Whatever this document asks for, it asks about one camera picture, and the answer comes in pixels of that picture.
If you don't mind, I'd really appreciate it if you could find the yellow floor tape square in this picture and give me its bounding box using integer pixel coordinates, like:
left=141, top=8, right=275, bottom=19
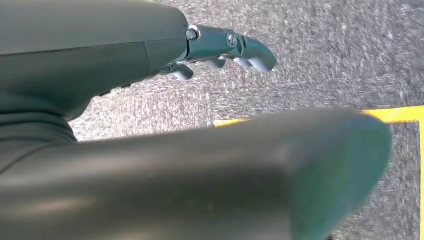
left=212, top=105, right=424, bottom=240

